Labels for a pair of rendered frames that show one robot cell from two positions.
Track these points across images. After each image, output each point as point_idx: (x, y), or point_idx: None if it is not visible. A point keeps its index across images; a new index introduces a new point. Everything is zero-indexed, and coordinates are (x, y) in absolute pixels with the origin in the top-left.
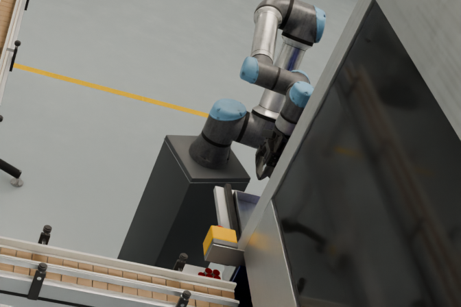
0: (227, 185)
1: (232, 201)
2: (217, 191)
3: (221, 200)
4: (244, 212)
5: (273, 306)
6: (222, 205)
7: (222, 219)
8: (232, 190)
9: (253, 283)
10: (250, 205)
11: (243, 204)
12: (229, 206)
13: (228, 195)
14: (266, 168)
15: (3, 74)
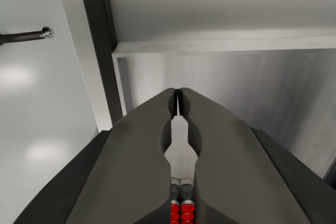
0: (89, 8)
1: (113, 86)
2: (73, 24)
3: (92, 63)
4: (158, 91)
5: None
6: (97, 84)
7: (103, 128)
8: None
9: None
10: (179, 57)
11: (159, 61)
12: (108, 108)
13: (98, 65)
14: (193, 146)
15: None
